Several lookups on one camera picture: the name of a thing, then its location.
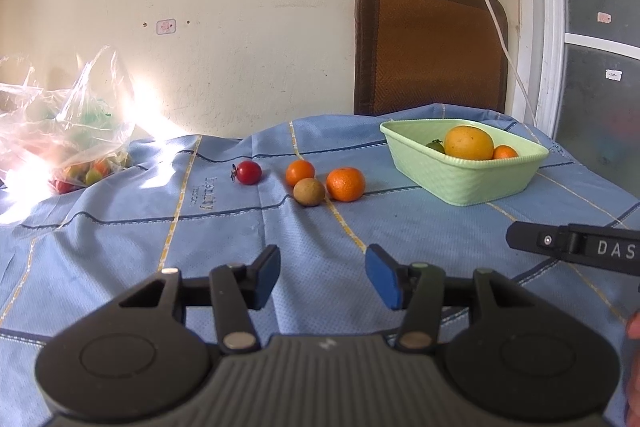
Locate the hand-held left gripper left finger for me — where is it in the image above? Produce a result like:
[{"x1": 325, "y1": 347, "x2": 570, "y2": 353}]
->
[{"x1": 117, "y1": 244, "x2": 281, "y2": 354}]

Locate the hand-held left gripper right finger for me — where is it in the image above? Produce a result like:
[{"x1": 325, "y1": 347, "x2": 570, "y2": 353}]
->
[{"x1": 365, "y1": 244, "x2": 528, "y2": 353}]

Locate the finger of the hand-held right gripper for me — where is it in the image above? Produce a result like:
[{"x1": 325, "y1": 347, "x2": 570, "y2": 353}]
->
[{"x1": 506, "y1": 221, "x2": 574, "y2": 259}]

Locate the light green plastic basket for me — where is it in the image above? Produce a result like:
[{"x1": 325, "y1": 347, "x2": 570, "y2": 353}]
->
[{"x1": 379, "y1": 119, "x2": 551, "y2": 208}]

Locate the small brown kiwi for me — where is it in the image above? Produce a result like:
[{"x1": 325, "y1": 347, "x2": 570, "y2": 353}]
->
[{"x1": 293, "y1": 177, "x2": 326, "y2": 207}]

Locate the red cherry tomato with stem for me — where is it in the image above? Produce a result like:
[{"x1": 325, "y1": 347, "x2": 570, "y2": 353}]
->
[{"x1": 231, "y1": 160, "x2": 263, "y2": 185}]

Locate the large yellow citrus fruit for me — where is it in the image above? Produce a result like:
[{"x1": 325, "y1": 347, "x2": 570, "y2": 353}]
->
[{"x1": 444, "y1": 125, "x2": 495, "y2": 161}]

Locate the person's right hand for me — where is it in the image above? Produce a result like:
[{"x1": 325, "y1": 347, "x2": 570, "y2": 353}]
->
[{"x1": 624, "y1": 309, "x2": 640, "y2": 426}]

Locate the blue checked tablecloth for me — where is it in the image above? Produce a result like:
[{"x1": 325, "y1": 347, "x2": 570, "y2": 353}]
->
[{"x1": 0, "y1": 103, "x2": 640, "y2": 427}]

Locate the white framed glass door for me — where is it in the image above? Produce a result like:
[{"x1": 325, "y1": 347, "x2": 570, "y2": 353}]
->
[{"x1": 510, "y1": 0, "x2": 640, "y2": 202}]

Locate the brown woven chair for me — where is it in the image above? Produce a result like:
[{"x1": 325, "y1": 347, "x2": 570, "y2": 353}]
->
[{"x1": 353, "y1": 0, "x2": 509, "y2": 116}]

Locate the clear plastic bag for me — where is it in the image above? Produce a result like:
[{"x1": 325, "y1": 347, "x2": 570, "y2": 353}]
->
[{"x1": 0, "y1": 46, "x2": 137, "y2": 198}]

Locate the long white power cable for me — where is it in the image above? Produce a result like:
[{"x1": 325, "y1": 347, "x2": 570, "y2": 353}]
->
[{"x1": 452, "y1": 0, "x2": 541, "y2": 128}]

